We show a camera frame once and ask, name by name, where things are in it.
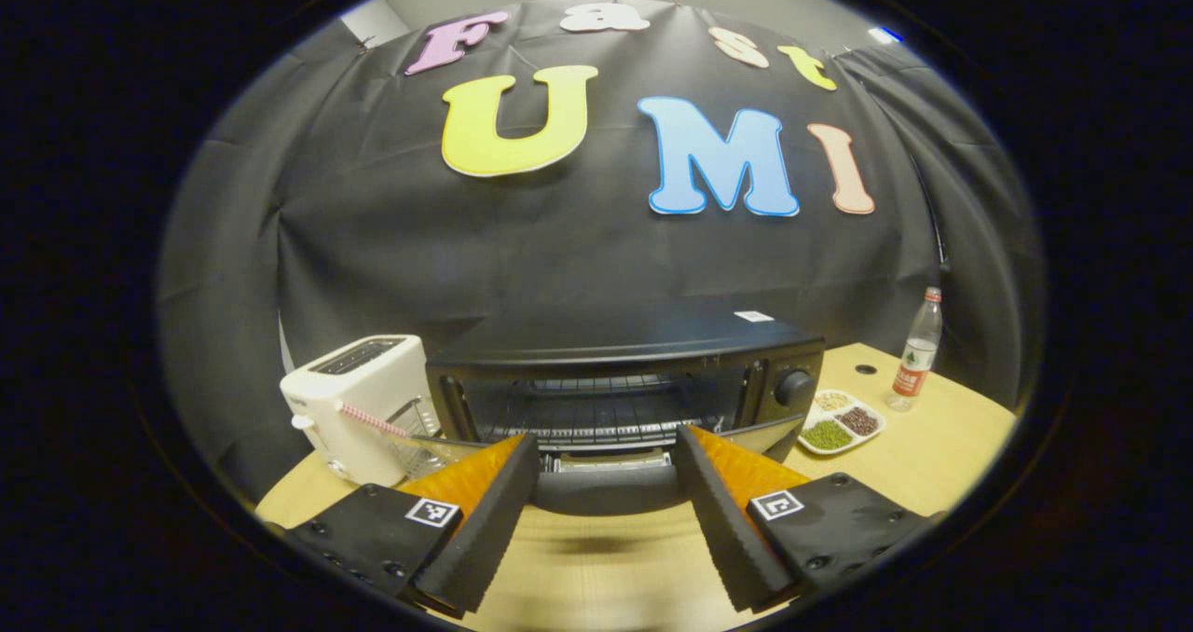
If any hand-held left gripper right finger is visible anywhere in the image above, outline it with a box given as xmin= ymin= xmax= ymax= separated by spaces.
xmin=673 ymin=425 xmax=933 ymax=614

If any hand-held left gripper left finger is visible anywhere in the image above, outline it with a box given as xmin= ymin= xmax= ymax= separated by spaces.
xmin=270 ymin=433 xmax=543 ymax=616

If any black electric oven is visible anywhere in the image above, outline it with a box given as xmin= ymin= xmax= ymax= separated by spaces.
xmin=426 ymin=301 xmax=827 ymax=518

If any clear glass container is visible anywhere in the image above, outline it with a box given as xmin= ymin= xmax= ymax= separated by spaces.
xmin=399 ymin=406 xmax=490 ymax=480

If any white divided dish of beans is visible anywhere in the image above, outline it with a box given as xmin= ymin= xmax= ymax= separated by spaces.
xmin=797 ymin=388 xmax=886 ymax=456

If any pink striped straw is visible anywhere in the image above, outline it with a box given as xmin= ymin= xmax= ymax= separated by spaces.
xmin=339 ymin=402 xmax=413 ymax=439

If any white toaster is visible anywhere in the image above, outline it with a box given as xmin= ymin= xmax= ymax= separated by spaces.
xmin=280 ymin=335 xmax=444 ymax=488

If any clear water bottle red label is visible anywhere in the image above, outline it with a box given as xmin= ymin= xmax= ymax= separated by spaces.
xmin=885 ymin=287 xmax=944 ymax=413

